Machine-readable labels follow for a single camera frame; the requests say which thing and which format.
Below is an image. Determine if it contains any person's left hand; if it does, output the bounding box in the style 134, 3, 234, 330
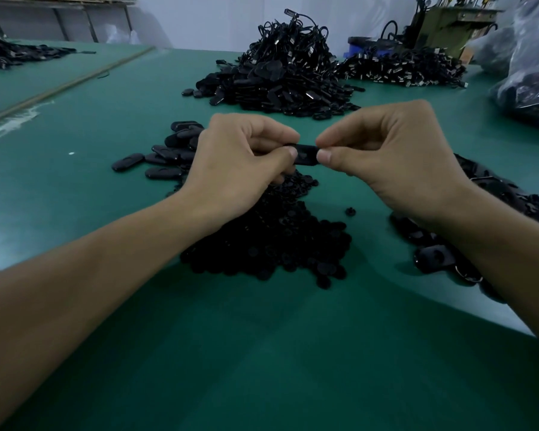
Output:
179, 113, 301, 226

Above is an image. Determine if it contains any person's right hand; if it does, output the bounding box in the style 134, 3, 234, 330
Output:
315, 100, 472, 226

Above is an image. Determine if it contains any black oval plastic shell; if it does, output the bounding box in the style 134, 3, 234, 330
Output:
287, 144, 321, 167

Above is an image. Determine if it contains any person's left forearm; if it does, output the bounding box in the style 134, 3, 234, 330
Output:
0, 187, 229, 431

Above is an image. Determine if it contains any person's right forearm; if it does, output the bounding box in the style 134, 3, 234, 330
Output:
431, 178, 539, 351

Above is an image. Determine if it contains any pile of black round buttons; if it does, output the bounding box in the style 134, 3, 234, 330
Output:
179, 169, 354, 291

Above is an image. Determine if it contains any pile of black oval covers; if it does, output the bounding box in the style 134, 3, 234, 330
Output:
111, 120, 206, 181

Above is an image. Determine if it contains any blue plastic bin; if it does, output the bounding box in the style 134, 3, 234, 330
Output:
348, 37, 380, 59

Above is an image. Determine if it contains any pile of assembled black casings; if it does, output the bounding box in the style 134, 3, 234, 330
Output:
388, 153, 539, 306

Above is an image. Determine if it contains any olive green machine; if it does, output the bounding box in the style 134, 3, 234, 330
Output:
409, 0, 505, 60

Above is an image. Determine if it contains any white plastic bag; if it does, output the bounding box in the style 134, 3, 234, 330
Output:
105, 24, 141, 45

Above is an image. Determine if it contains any clear plastic bag of parts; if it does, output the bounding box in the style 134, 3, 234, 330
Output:
469, 0, 539, 131

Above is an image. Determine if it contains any heap of black cabled parts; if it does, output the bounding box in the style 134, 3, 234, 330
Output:
181, 8, 367, 121

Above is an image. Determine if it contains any row of black connector cables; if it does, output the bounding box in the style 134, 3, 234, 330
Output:
336, 44, 470, 90

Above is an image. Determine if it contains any flat pile of black cables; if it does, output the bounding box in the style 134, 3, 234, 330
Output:
0, 36, 78, 70

